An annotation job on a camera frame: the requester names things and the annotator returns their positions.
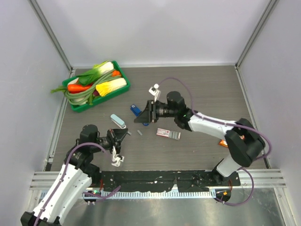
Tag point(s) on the white green bok choy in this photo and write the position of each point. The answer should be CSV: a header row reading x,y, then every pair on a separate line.
x,y
95,73

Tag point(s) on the light blue white stapler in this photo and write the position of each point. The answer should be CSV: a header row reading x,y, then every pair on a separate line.
x,y
118,121

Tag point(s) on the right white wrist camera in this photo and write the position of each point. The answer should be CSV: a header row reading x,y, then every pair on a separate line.
x,y
154,90

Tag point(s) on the green long beans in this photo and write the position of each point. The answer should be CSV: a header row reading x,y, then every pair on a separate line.
x,y
87,96

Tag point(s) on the blue black stapler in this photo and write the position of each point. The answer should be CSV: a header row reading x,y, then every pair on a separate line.
x,y
135,110

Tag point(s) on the white slotted cable duct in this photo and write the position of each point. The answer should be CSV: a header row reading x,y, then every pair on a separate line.
x,y
173,194

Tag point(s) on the yellow white napa cabbage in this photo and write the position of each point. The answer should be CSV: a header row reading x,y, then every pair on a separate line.
x,y
105,88

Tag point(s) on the large orange carrot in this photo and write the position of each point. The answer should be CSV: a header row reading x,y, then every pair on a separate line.
x,y
77,88

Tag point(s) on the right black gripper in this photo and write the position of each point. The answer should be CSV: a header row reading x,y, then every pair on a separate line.
x,y
146,116

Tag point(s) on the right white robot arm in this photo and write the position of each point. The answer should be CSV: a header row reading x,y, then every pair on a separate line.
x,y
244,143

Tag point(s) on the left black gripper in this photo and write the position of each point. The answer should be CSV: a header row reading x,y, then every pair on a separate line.
x,y
114,135

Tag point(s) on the red white staple box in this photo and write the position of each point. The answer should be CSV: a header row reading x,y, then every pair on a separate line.
x,y
168,134

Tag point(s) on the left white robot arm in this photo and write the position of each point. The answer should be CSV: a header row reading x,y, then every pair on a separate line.
x,y
76,175

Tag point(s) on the green plastic tray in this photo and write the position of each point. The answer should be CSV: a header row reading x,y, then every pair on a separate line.
x,y
98,99

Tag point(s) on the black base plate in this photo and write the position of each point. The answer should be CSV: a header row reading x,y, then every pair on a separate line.
x,y
164,180

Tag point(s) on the small orange carrot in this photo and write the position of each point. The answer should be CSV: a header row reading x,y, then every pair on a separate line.
x,y
115,73

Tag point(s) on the orange candy bag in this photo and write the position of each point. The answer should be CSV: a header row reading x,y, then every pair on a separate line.
x,y
223,143

